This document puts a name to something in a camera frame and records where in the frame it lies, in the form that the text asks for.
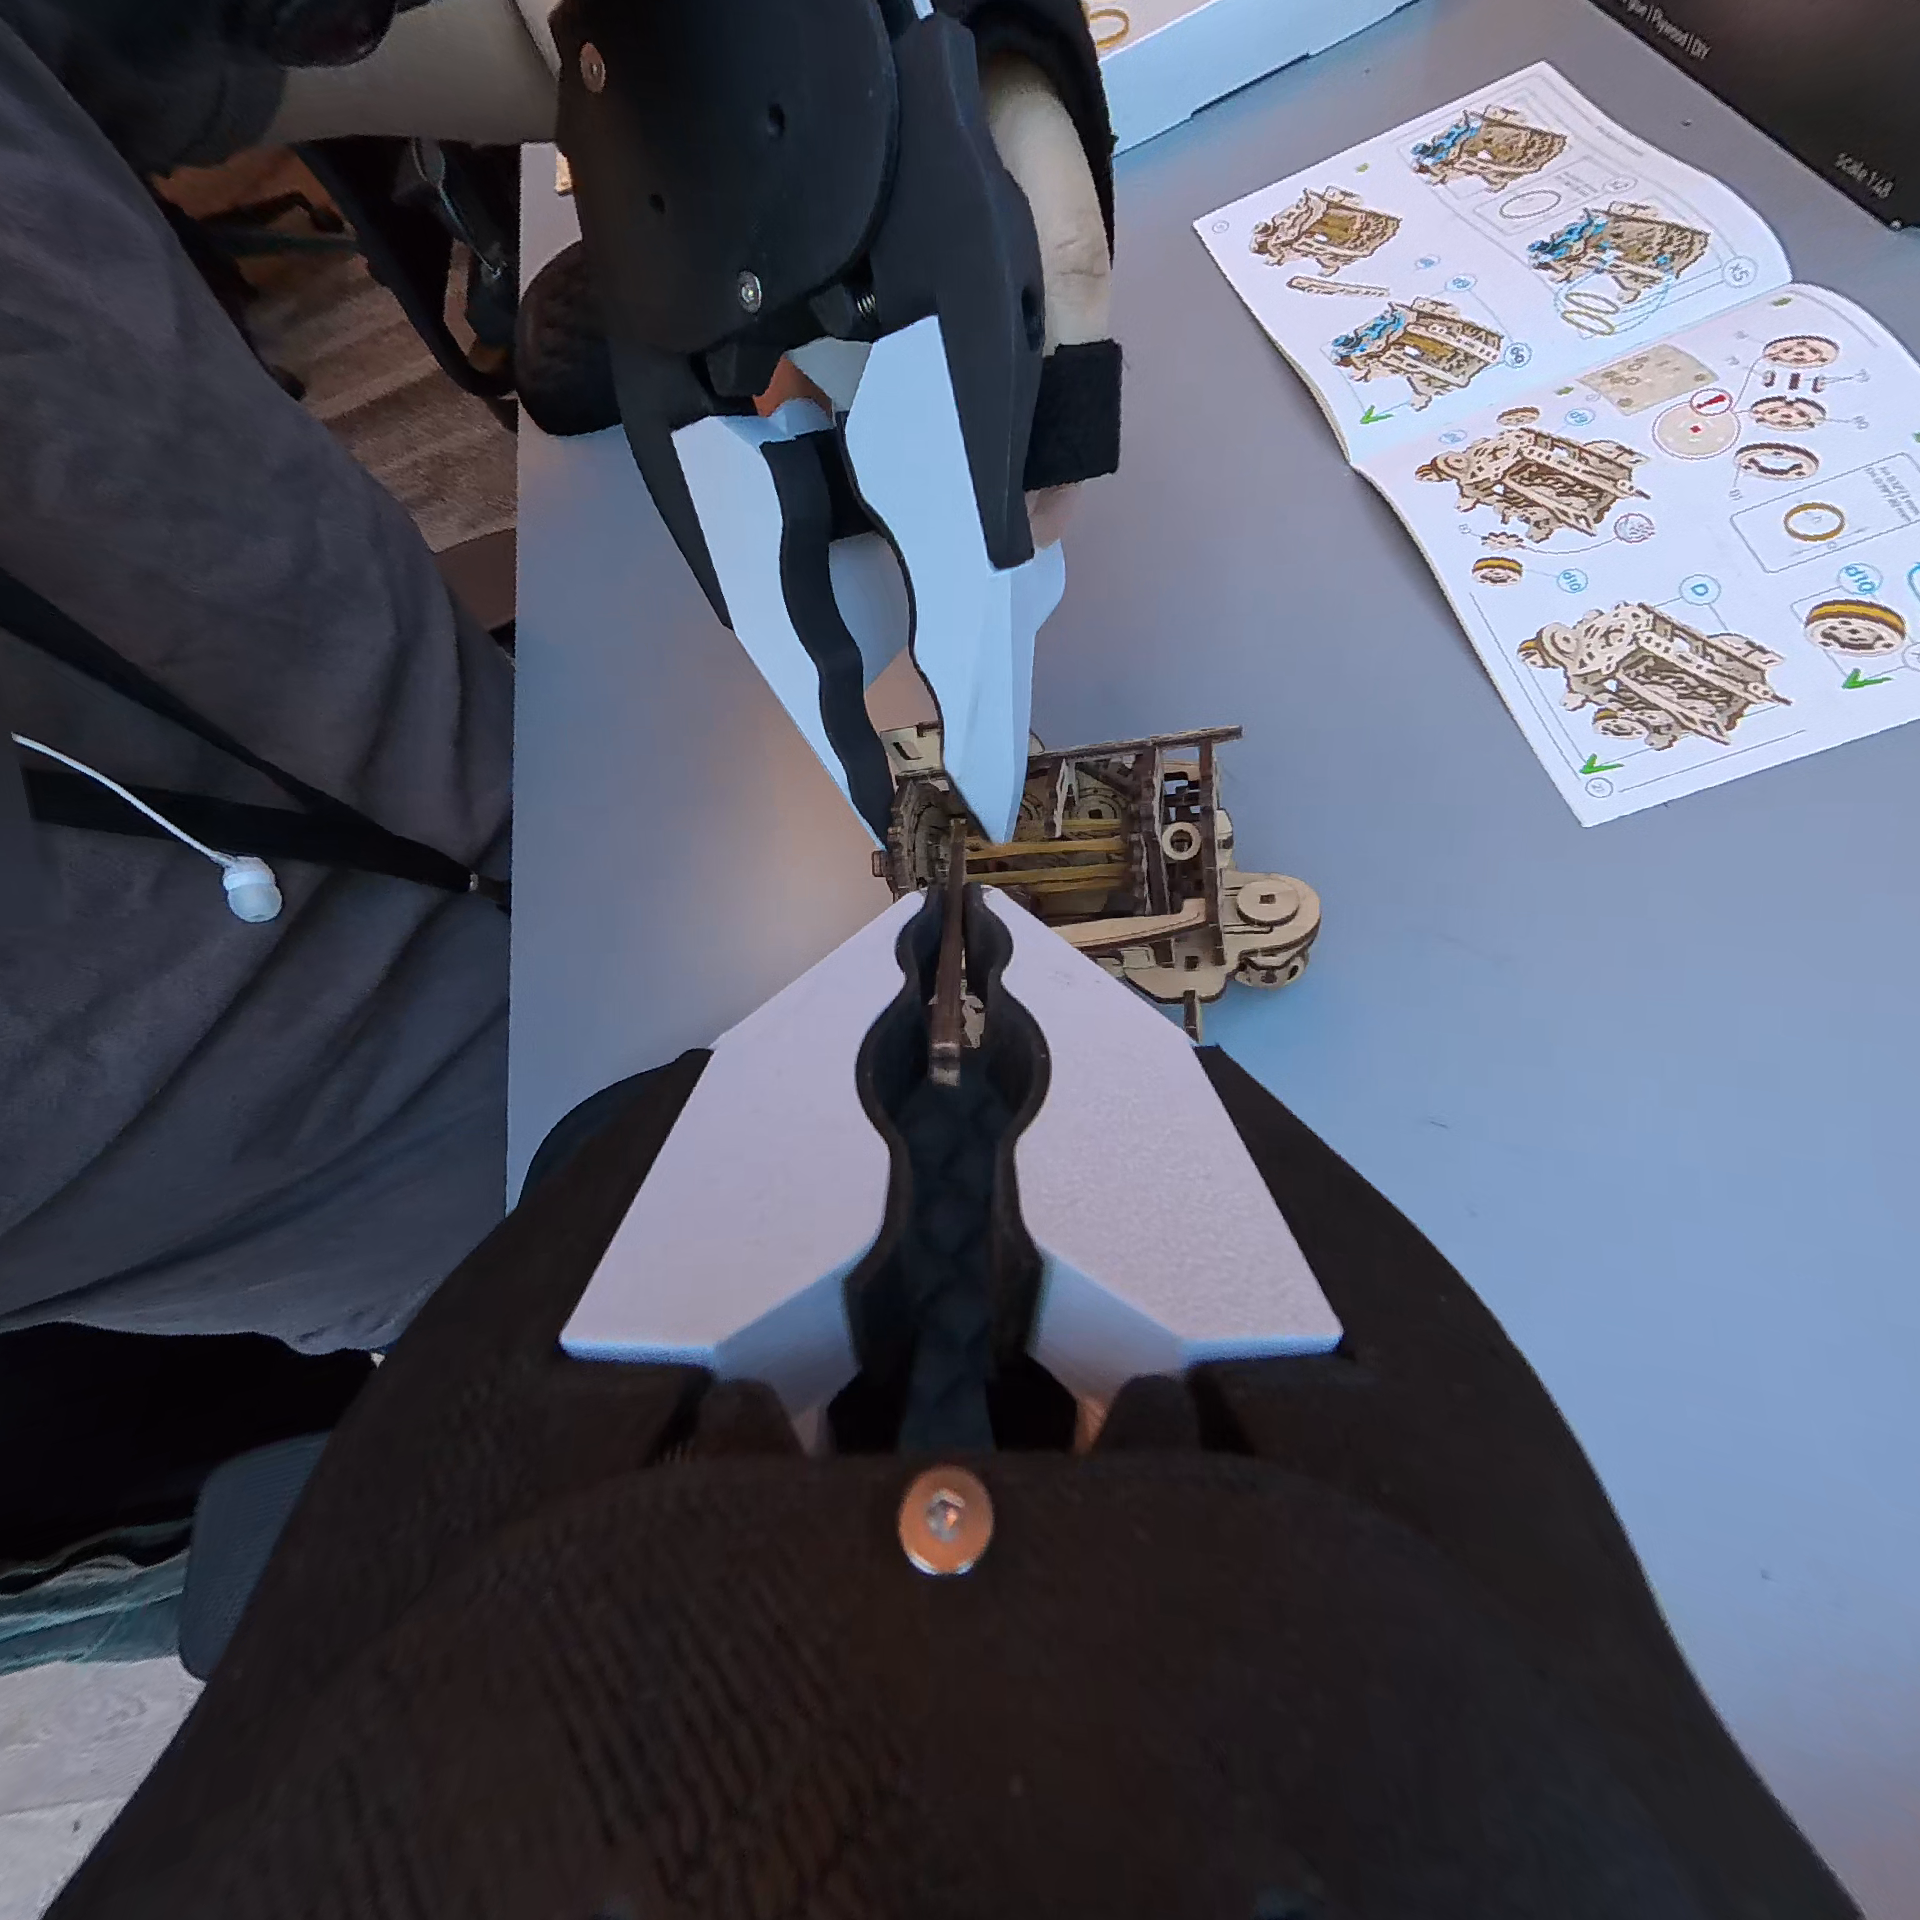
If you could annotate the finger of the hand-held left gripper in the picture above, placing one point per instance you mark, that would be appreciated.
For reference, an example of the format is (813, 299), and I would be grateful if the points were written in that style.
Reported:
(961, 644)
(750, 570)

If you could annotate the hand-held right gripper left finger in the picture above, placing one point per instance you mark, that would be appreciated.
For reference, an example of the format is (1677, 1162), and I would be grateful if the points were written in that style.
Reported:
(721, 1201)

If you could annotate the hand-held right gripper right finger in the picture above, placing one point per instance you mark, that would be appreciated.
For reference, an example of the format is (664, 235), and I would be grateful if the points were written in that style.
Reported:
(1184, 1201)

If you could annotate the thin wooden stick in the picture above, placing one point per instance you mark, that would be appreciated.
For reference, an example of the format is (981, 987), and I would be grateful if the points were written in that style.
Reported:
(945, 1035)

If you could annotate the wooden gear model vehicle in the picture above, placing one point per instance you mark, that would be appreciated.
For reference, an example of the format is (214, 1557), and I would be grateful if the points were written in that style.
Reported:
(1184, 900)

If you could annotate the model assembly instruction booklet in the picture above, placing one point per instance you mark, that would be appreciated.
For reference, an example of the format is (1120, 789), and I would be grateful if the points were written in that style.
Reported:
(1499, 493)

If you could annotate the black model kit box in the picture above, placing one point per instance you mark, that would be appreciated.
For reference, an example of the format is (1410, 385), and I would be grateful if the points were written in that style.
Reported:
(1800, 76)

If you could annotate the person's left hand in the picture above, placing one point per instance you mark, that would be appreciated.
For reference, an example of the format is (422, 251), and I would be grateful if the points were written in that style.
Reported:
(1073, 211)

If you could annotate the white cardboard box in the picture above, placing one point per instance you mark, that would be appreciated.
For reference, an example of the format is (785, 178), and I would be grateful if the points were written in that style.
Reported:
(1245, 59)

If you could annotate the black mesh chair seat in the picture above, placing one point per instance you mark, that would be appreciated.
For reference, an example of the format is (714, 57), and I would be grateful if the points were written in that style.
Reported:
(255, 1560)

